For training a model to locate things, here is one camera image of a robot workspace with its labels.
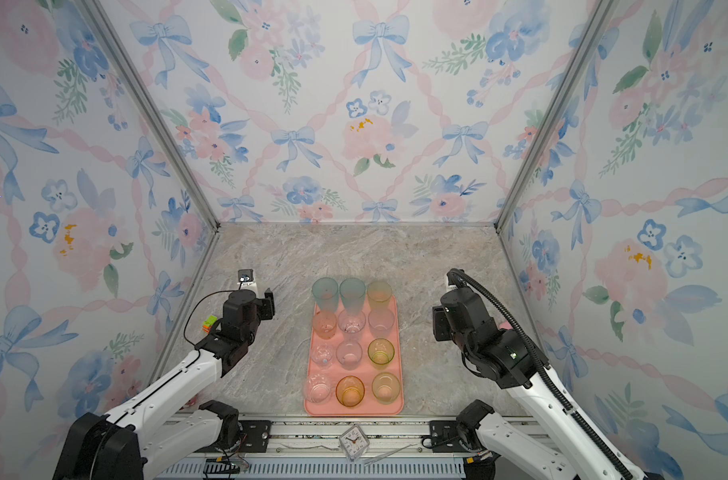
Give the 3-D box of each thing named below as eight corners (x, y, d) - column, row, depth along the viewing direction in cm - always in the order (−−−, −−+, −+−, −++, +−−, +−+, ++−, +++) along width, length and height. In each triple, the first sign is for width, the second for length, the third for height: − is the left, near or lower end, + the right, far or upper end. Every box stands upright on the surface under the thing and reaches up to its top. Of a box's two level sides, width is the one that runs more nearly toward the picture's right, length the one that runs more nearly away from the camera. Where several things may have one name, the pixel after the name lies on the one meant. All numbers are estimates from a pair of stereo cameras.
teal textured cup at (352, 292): (351, 320, 95) (349, 303, 87) (338, 301, 99) (336, 284, 91) (370, 309, 98) (370, 292, 90) (357, 291, 102) (356, 273, 94)
